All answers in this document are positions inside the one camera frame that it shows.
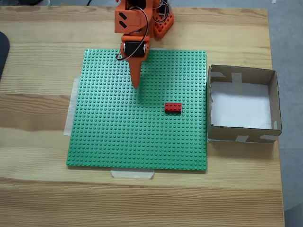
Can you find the red lego block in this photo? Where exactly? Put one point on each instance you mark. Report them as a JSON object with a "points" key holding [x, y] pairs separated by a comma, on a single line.
{"points": [[173, 107]]}

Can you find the green lego baseplate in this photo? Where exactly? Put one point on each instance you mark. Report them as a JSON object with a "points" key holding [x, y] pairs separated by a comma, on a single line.
{"points": [[118, 130]]}

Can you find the brown cardboard box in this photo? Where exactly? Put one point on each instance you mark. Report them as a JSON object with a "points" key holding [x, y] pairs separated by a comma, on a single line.
{"points": [[222, 133]]}

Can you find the masking tape strip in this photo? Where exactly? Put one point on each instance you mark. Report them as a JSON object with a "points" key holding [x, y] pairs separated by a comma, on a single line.
{"points": [[68, 118], [132, 174]]}

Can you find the white paper sheet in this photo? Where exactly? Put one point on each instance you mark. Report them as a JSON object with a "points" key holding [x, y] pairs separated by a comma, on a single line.
{"points": [[241, 106]]}

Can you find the black rounded pad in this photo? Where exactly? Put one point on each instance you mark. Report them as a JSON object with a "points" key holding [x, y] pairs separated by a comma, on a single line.
{"points": [[3, 52]]}

